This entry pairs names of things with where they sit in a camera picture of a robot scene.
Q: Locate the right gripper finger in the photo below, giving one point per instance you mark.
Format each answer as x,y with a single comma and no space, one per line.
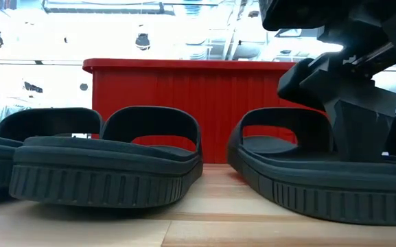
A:
359,130

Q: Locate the black rubber slide sandal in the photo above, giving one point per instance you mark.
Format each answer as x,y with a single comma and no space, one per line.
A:
46,120
98,171
321,192

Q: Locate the red plastic bin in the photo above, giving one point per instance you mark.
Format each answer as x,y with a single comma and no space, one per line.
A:
184,96

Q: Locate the black ceiling dome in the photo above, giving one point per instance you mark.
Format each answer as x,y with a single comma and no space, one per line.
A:
142,42

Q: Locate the rectangular grey ceiling duct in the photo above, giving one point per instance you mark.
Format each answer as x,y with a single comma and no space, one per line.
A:
307,33

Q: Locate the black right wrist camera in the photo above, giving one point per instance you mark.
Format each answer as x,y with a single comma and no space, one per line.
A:
304,13

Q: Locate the black round wall fixture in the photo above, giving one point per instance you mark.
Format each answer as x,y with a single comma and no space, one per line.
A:
83,86

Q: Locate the dark wall fixture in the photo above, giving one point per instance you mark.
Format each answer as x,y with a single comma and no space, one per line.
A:
33,87

